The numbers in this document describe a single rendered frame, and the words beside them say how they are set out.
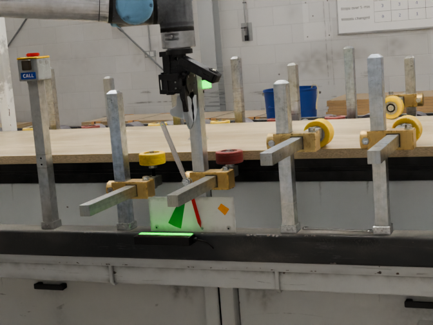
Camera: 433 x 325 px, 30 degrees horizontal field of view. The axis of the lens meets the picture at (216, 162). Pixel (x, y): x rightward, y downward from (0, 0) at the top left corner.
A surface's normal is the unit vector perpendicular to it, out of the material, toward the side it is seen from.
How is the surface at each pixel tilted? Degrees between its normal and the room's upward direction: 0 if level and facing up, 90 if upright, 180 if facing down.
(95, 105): 90
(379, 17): 90
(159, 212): 90
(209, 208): 90
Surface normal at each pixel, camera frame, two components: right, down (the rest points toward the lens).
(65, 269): -0.37, 0.17
